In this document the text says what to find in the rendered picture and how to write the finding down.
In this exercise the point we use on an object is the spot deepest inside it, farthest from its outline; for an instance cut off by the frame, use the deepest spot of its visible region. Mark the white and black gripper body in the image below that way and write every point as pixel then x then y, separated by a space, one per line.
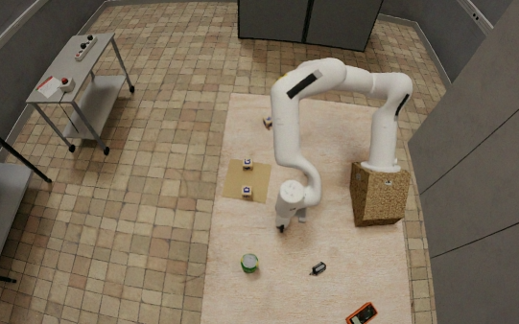
pixel 281 221

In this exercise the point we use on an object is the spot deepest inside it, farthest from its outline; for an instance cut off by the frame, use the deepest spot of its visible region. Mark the tan flat mat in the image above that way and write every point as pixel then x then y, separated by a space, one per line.
pixel 258 178

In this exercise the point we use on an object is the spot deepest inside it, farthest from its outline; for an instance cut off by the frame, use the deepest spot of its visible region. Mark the green and yellow striped drink can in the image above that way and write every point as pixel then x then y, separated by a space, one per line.
pixel 249 262

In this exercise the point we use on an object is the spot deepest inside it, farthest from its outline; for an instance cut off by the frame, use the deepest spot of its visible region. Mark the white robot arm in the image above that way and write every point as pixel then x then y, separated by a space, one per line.
pixel 317 78

